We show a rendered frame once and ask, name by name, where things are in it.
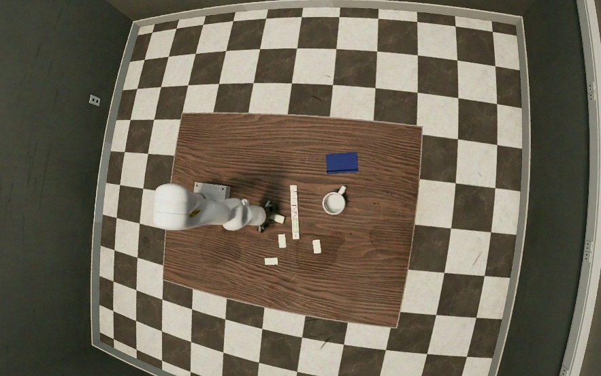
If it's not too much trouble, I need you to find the blue notebook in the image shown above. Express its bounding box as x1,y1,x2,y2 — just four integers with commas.
326,153,358,174

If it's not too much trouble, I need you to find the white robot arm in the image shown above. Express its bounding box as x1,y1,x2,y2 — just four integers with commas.
153,184,265,230

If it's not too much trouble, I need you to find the white mug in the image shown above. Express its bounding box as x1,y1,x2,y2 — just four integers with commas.
323,186,346,215

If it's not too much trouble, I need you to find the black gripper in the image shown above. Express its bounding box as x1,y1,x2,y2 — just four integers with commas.
257,200,278,233

